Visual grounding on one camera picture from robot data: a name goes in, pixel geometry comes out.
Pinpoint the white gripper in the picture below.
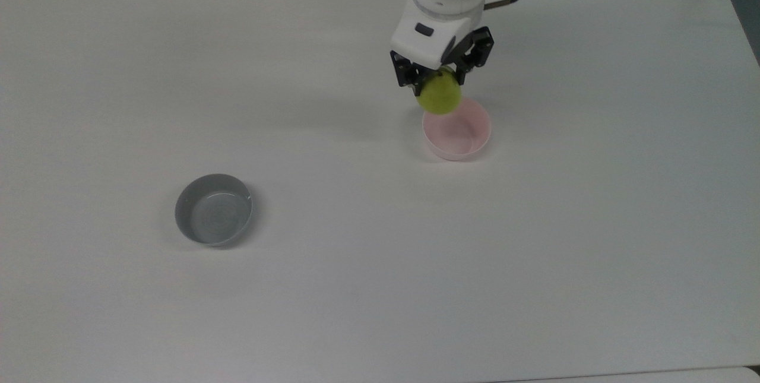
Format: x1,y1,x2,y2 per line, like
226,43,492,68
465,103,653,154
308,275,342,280
389,2,495,96

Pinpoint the green pear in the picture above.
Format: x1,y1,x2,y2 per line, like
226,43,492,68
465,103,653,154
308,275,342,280
416,67,463,115

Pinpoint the pink plastic bowl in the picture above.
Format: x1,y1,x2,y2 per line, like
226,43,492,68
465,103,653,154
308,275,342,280
422,97,492,162

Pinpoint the grey plastic bowl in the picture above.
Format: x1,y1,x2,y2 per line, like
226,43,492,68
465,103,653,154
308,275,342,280
175,173,254,248

